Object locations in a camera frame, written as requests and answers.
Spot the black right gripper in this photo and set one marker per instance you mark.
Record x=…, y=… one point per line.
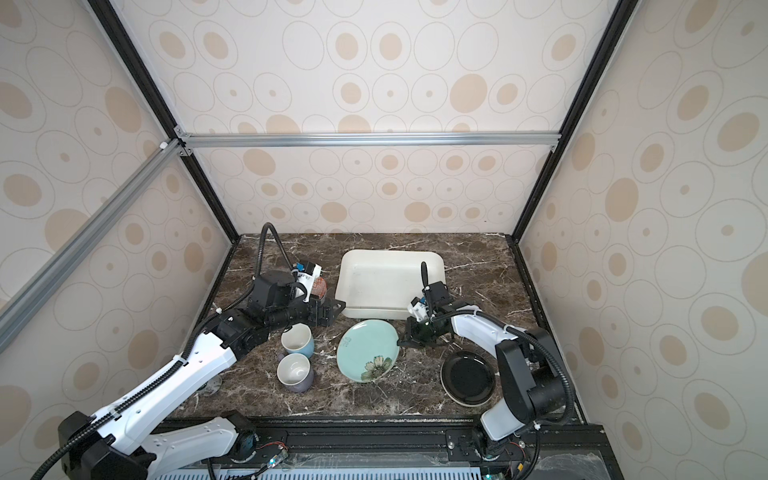
x=410, y=334

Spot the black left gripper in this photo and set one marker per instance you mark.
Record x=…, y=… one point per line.
x=328, y=317

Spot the white plastic bin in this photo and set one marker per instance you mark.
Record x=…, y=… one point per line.
x=380, y=284

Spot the mint green floral plate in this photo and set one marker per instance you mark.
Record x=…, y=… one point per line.
x=368, y=350

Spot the black plate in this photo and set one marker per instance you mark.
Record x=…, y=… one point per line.
x=467, y=379

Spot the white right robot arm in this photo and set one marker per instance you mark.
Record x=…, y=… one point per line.
x=535, y=384

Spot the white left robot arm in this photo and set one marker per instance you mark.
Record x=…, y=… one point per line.
x=110, y=444

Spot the red patterned bowl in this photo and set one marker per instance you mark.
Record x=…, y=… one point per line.
x=320, y=288

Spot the light blue mug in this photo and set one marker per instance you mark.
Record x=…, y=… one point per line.
x=298, y=339

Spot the grey purple mug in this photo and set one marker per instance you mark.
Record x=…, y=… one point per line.
x=295, y=373

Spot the green drink can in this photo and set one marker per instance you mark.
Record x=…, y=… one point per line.
x=212, y=386

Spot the left diagonal aluminium bar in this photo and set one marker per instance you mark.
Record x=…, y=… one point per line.
x=38, y=290

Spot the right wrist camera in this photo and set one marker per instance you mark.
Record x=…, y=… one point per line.
x=418, y=310

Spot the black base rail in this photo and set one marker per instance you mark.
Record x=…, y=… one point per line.
x=354, y=444

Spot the horizontal aluminium frame bar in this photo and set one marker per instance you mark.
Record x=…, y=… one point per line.
x=378, y=139

